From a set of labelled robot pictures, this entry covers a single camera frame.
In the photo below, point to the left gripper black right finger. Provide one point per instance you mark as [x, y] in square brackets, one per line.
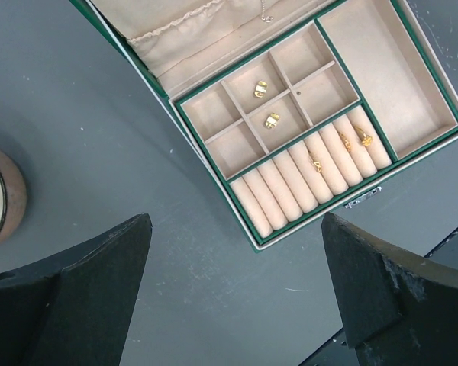
[397, 297]

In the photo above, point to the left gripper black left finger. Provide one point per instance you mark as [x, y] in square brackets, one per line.
[75, 307]

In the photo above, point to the green jewelry tray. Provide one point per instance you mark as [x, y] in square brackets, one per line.
[309, 126]

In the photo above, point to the green jewelry box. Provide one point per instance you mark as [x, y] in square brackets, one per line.
[198, 57]

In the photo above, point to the small gold earring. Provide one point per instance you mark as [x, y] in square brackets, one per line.
[272, 121]

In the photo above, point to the tan ceramic bowl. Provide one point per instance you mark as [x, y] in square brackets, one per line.
[13, 196]

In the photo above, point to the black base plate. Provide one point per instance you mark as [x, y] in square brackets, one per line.
[423, 297]

